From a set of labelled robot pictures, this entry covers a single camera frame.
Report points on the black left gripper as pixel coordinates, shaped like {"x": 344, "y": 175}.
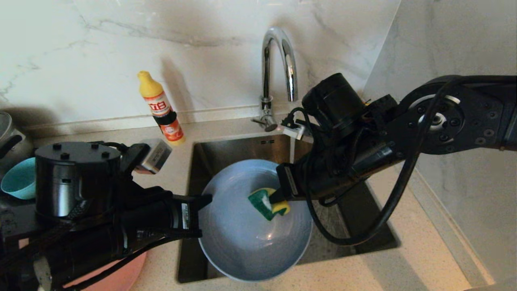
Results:
{"x": 149, "y": 226}

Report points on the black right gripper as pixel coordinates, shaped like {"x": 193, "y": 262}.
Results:
{"x": 323, "y": 178}

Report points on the yellow green sponge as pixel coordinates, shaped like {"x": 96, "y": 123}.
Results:
{"x": 264, "y": 206}

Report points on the blue grey plate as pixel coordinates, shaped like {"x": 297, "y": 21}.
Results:
{"x": 242, "y": 242}

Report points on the orange dish soap bottle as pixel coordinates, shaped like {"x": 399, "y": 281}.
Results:
{"x": 163, "y": 113}

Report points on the chrome gooseneck faucet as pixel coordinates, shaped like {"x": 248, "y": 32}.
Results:
{"x": 265, "y": 72}

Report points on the teal bowl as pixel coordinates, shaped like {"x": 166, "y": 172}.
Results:
{"x": 18, "y": 180}

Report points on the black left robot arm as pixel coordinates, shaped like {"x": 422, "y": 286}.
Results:
{"x": 72, "y": 210}

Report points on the stainless steel sink basin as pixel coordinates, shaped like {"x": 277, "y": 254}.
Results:
{"x": 355, "y": 226}

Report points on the pink plate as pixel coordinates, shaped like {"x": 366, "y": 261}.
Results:
{"x": 121, "y": 275}

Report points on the stainless steel pot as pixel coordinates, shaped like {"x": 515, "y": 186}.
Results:
{"x": 8, "y": 137}

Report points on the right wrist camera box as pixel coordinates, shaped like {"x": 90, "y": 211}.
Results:
{"x": 294, "y": 130}

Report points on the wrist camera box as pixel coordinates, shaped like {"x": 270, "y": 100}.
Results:
{"x": 294, "y": 130}
{"x": 155, "y": 155}

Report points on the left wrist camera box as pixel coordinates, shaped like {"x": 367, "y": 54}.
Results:
{"x": 155, "y": 155}

